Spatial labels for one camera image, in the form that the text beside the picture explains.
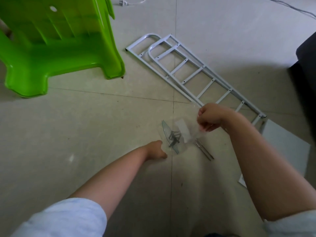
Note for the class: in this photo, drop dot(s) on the person's right hand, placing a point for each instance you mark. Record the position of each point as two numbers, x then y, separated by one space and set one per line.
215 117

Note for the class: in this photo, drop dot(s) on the person's left forearm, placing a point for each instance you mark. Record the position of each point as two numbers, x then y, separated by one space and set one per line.
113 180

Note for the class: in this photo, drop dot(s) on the person's white shirt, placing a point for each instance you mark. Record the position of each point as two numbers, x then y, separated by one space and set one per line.
64 219

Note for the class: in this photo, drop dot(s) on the person's right forearm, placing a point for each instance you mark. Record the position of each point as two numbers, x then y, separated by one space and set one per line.
271 175

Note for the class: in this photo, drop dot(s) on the grey sofa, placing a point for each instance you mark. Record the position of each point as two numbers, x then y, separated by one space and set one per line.
306 86

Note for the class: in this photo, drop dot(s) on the clear plastic screw bag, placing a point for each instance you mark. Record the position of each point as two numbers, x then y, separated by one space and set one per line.
175 138

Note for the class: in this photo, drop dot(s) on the person's left hand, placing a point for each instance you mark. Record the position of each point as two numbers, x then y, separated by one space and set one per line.
155 151

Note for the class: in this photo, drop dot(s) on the white metal frame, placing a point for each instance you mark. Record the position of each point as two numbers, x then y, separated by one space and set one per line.
163 77
217 75

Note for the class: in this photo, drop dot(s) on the white wooden board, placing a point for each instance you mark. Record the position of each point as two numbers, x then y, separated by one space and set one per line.
286 145

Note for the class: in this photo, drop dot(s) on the green plastic stool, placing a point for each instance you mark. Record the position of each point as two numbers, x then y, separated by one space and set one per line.
59 42

